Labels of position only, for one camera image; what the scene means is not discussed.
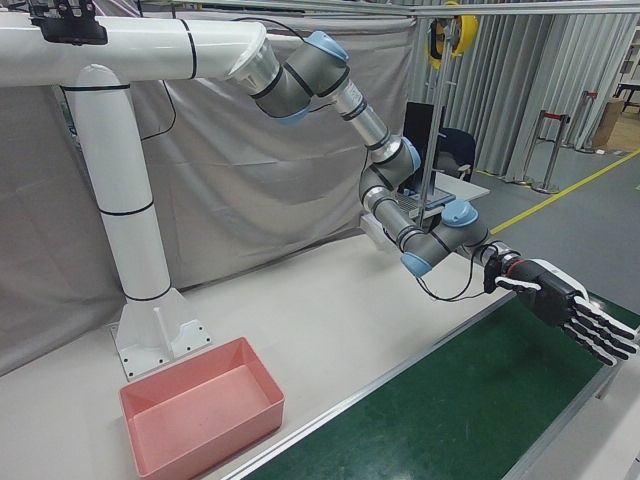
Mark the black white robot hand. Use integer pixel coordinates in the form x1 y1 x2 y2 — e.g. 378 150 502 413
493 254 640 370

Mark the pink plastic basket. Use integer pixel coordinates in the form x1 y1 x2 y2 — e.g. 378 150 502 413
118 336 286 479

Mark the white desk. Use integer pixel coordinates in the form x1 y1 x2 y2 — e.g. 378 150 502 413
394 172 491 224

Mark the green belt conveyor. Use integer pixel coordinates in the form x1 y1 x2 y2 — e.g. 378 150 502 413
197 287 640 480

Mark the grey blue laptop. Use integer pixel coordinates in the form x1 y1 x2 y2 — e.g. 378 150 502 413
394 192 457 214

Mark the dark blue office chair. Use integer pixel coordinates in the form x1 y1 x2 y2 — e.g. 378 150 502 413
435 127 477 182

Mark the brown cardboard box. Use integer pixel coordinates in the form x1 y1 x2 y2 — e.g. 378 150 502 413
592 98 627 152

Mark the grey pleated partition curtain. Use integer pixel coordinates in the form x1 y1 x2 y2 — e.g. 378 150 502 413
414 13 639 184

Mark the black flat monitor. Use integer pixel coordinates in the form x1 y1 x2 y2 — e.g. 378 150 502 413
402 101 437 197

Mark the yellow black hanging reel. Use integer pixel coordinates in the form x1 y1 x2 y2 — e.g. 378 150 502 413
424 13 480 71

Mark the grey fabric backdrop curtain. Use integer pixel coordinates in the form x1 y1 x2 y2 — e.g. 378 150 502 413
0 0 417 377

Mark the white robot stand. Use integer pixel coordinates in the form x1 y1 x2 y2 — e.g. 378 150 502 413
0 13 269 382

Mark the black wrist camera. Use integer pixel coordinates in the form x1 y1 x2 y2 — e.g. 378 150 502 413
483 254 504 295

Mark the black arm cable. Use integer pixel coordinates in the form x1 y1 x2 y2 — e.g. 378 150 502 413
414 239 494 303

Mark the silver stanchion post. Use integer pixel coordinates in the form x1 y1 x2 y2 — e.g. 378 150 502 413
579 89 601 155
514 109 549 187
532 114 572 195

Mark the black overhead camera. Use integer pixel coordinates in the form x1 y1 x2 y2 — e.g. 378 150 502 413
27 0 109 47

